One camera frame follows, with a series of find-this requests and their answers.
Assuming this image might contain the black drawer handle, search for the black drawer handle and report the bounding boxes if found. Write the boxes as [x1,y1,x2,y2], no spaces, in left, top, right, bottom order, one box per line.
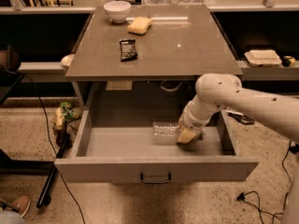
[140,173,172,185]

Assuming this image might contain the black power adapter with cable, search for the black power adapter with cable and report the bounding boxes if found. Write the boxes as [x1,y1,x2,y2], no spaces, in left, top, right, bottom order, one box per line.
[236,140,299,224]

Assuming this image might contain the brown shoe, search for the brown shoe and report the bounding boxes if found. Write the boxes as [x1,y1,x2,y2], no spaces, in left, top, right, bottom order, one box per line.
[0,195,31,217]

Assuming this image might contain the black scissors on floor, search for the black scissors on floor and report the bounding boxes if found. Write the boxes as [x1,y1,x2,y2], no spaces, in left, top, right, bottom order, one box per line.
[226,110,255,125]

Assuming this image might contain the black stand leg with wheel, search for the black stand leg with wheel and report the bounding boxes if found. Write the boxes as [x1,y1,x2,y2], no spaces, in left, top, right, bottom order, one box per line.
[36,134,70,209]

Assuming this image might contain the grey cabinet with counter top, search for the grey cabinet with counter top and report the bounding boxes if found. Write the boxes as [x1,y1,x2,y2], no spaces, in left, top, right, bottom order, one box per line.
[64,5,244,107]

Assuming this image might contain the yellow tape measure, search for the yellow tape measure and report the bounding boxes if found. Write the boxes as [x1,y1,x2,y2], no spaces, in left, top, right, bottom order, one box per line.
[282,56,296,67]

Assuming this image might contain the clear plastic water bottle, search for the clear plastic water bottle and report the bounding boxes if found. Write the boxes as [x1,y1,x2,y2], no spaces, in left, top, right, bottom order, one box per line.
[152,122,179,146]

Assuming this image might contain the white foam takeout container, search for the white foam takeout container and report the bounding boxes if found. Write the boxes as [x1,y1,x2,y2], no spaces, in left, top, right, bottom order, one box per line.
[245,49,281,66]

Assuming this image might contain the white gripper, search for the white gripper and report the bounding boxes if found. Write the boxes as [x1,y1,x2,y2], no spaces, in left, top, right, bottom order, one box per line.
[178,105,211,144]

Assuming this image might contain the black cable on left floor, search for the black cable on left floor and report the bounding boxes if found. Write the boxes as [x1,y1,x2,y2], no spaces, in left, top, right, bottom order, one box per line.
[18,72,87,224]

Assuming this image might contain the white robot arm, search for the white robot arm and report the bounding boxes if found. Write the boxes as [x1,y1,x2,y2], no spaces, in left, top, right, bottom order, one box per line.
[178,74,299,144]

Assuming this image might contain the white ceramic bowl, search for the white ceramic bowl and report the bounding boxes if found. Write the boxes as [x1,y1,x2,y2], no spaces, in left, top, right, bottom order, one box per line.
[104,1,131,23]

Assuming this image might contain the grey open top drawer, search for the grey open top drawer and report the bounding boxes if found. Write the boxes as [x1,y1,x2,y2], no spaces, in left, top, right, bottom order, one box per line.
[55,82,259,183]

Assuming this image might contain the black snack packet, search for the black snack packet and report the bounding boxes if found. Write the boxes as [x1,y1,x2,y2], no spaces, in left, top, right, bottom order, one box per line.
[120,39,137,62]

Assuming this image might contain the white plate on left ledge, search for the white plate on left ledge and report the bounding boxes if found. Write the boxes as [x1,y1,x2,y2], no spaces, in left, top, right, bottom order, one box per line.
[61,54,74,67]

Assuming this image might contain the yellow sponge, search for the yellow sponge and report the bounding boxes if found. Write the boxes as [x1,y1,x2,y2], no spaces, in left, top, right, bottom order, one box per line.
[127,17,152,35]

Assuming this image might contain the green and yellow bag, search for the green and yellow bag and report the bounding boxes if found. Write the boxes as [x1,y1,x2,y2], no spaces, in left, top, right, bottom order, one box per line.
[53,102,81,131]

